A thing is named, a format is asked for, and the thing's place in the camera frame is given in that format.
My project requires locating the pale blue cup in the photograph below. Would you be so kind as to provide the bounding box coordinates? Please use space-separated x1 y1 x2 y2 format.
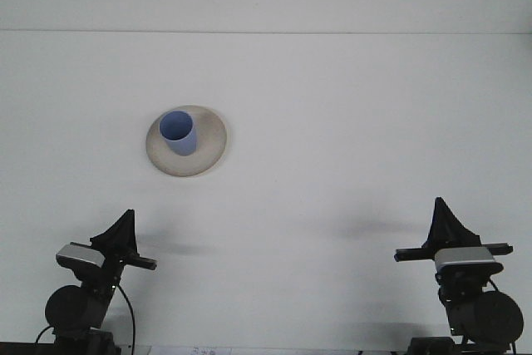
159 110 199 158

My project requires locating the pale round plate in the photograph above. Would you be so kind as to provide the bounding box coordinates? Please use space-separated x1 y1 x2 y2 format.
145 104 229 179

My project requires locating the white printed paper sheet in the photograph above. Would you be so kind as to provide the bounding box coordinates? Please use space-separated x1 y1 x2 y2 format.
147 344 234 355

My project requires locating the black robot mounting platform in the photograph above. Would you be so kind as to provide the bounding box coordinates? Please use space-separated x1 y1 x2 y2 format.
0 341 55 355

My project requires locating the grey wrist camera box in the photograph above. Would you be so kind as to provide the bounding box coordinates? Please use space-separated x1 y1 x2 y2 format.
433 246 502 273
56 241 106 268

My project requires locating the short black base cable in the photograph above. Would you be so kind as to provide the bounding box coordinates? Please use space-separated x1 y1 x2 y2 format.
34 325 55 344

